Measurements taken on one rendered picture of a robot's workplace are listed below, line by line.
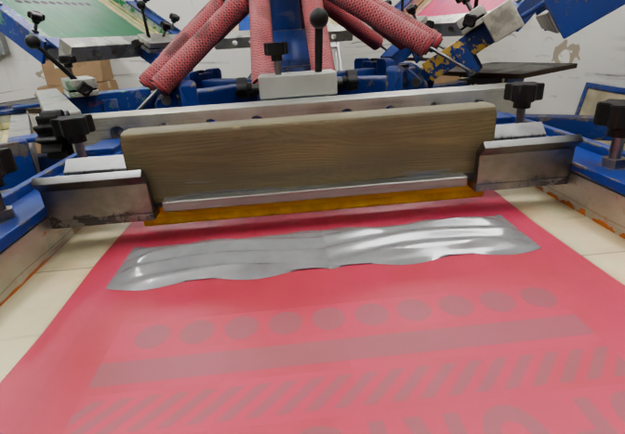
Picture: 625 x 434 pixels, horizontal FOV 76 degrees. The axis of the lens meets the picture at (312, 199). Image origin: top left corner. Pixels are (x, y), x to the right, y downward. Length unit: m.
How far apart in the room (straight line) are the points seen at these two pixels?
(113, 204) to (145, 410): 0.22
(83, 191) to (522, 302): 0.37
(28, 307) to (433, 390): 0.29
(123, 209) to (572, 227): 0.42
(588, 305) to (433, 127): 0.19
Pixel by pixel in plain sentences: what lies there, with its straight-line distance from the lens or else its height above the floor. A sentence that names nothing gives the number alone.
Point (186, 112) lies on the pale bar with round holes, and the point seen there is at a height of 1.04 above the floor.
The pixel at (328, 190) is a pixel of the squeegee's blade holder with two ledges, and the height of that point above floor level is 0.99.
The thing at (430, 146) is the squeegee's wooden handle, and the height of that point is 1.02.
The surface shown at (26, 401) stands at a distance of 0.29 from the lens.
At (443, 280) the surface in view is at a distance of 0.32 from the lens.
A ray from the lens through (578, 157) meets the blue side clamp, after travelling 0.49.
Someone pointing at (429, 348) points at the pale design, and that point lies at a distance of 0.26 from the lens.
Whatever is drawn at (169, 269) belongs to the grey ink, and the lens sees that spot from 0.36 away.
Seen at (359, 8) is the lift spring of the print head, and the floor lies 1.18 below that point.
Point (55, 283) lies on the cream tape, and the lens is 0.40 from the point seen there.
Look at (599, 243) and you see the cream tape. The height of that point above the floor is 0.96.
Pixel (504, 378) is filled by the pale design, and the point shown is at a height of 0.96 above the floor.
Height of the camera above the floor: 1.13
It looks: 22 degrees down
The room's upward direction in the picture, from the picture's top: 4 degrees counter-clockwise
